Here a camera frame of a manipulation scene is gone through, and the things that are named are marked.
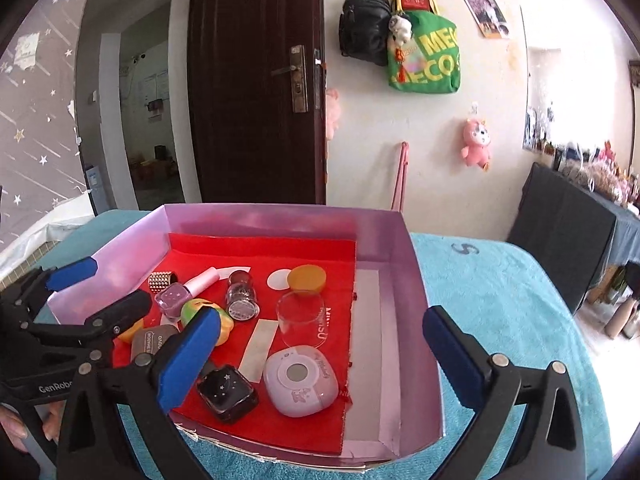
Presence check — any white plush keychain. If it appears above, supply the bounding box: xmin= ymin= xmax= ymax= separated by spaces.
xmin=388 ymin=14 xmax=412 ymax=48

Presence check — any pink white round device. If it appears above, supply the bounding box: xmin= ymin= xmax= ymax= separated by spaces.
xmin=262 ymin=346 xmax=338 ymax=418

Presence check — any black square bottle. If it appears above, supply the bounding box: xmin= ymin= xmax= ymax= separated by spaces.
xmin=196 ymin=361 xmax=259 ymax=424

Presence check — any brown earbuds case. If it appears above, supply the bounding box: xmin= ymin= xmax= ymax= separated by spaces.
xmin=130 ymin=324 xmax=179 ymax=362

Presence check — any large orange round soap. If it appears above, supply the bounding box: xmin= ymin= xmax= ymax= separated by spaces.
xmin=286 ymin=264 xmax=326 ymax=294

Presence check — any dark brown wooden door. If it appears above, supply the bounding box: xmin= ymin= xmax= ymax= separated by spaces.
xmin=188 ymin=0 xmax=326 ymax=204

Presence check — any green tote bag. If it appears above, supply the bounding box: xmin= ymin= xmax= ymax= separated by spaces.
xmin=387 ymin=11 xmax=461 ymax=94

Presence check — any teal star blanket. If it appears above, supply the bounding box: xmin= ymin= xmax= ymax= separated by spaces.
xmin=38 ymin=210 xmax=613 ymax=479

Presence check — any pink plush toy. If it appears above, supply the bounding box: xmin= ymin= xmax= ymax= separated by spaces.
xmin=461 ymin=118 xmax=491 ymax=171

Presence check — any pink hanging stick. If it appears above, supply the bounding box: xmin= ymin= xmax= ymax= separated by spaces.
xmin=390 ymin=141 xmax=409 ymax=212

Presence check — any black backpack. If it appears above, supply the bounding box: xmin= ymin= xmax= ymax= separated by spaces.
xmin=338 ymin=0 xmax=392 ymax=66

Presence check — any clear glass cup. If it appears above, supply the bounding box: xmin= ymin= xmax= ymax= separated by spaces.
xmin=276 ymin=292 xmax=328 ymax=348

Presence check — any wall photo poster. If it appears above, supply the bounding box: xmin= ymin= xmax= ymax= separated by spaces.
xmin=463 ymin=0 xmax=510 ymax=39

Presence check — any green yellow toy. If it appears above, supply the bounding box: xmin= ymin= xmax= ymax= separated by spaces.
xmin=180 ymin=297 xmax=236 ymax=348

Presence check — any red paper liner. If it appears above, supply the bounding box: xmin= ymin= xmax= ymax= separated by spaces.
xmin=112 ymin=232 xmax=359 ymax=456

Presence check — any brass door handle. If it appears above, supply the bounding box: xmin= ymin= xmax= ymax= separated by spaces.
xmin=270 ymin=44 xmax=309 ymax=114

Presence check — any pink nail polish bottle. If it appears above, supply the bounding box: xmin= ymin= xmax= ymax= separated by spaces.
xmin=155 ymin=266 xmax=220 ymax=323

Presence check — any dark side table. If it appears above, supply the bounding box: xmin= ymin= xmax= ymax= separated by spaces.
xmin=506 ymin=162 xmax=639 ymax=312

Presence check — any purple cardboard tray box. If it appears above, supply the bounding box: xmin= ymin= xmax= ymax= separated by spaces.
xmin=49 ymin=204 xmax=444 ymax=471

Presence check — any small orange soap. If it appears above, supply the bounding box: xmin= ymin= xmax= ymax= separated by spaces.
xmin=117 ymin=318 xmax=144 ymax=344

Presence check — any person's left hand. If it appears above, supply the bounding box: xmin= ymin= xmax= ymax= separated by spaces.
xmin=0 ymin=398 xmax=66 ymax=453

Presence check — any glitter jar red cap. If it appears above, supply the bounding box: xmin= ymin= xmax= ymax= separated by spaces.
xmin=224 ymin=269 xmax=259 ymax=322

